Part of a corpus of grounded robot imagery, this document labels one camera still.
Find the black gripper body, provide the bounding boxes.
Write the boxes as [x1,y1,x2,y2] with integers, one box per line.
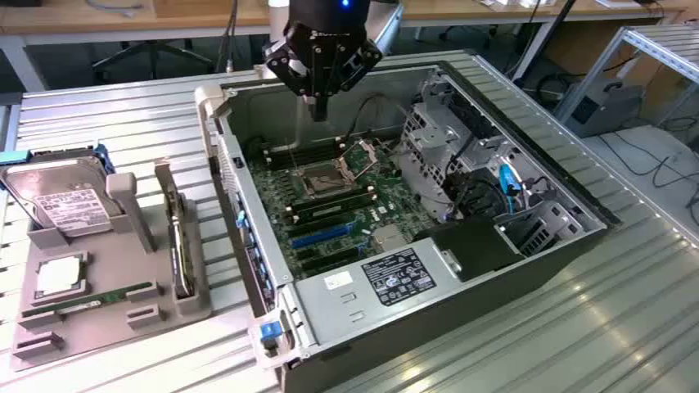
[284,0,374,97]

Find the graphics card with silver bracket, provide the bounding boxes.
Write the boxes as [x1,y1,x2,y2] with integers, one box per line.
[154,159,199,299]

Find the open grey PC case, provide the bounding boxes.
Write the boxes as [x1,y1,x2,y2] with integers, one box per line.
[195,60,625,393]

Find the black office chair base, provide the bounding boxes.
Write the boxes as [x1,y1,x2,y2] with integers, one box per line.
[414,23,499,51]
[90,38,214,81]

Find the brown box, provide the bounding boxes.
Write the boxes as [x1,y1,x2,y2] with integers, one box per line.
[155,0,234,20]

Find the thin metal locking lever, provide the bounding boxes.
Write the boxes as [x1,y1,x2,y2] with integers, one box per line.
[284,137,302,175]

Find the silver socket cover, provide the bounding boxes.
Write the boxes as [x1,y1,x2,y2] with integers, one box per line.
[335,138,379,177]

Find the perforated silver drive cage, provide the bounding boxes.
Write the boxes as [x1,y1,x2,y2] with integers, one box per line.
[398,102,476,223]

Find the CPU socket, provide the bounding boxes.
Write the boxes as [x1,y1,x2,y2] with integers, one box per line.
[294,163,356,201]

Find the green motherboard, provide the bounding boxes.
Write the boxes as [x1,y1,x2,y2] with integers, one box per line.
[244,137,422,279]

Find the black slanted pole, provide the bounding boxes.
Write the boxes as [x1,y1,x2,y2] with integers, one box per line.
[511,0,578,82]

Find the green RAM stick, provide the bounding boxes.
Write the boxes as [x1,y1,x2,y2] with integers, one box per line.
[292,191,378,220]
[20,282,154,318]

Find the black expansion slot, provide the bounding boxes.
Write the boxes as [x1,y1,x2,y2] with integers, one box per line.
[298,245,358,263]
[287,223,351,241]
[299,252,364,273]

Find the silver chipset heatsink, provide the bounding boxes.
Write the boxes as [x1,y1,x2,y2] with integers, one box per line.
[374,227,408,250]

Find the blue expansion slot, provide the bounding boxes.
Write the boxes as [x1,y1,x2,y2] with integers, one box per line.
[292,228,359,250]

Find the grey controller box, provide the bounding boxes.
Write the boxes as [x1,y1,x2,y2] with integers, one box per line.
[567,79,646,138]

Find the black plastic shroud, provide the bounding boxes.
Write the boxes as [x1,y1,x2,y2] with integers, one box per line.
[412,215,528,283]

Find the silver hard disk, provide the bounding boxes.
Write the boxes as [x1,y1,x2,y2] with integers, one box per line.
[0,157,124,239]

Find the silver disk bay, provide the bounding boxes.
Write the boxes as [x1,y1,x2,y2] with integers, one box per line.
[494,200,586,257]

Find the silver power supply unit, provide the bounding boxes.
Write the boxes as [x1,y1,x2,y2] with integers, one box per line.
[292,238,466,347]

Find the grey parts rack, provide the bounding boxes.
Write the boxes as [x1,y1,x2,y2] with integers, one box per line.
[10,161,214,373]

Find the silver CPU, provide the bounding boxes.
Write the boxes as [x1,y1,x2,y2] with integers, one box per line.
[34,257,88,298]

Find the black hanging cable with plug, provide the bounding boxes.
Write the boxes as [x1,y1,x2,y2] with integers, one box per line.
[224,0,243,74]

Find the black looped wire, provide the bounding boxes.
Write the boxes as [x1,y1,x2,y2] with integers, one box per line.
[347,93,410,142]

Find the wooden desk white frame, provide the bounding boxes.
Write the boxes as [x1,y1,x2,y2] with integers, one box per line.
[0,0,275,93]
[398,0,689,79]

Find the light blue cable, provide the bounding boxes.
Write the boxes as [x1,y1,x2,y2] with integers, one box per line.
[86,0,144,18]

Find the black power wire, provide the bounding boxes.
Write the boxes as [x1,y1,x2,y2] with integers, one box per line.
[443,122,496,218]

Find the blue wire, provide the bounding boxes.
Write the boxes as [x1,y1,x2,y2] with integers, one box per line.
[498,163,520,215]

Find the blue disk bracket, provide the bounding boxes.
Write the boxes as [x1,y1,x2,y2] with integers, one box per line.
[0,141,118,178]

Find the aluminium frame rack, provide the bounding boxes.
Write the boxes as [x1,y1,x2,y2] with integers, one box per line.
[554,24,699,126]

